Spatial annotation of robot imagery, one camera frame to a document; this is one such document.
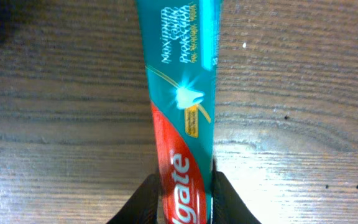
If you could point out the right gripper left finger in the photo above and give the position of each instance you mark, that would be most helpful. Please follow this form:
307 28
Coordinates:
142 206

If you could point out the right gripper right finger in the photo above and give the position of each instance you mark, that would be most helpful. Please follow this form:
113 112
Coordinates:
228 207

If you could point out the red green toothpaste tube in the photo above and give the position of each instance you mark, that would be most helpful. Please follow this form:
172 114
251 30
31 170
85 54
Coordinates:
180 40

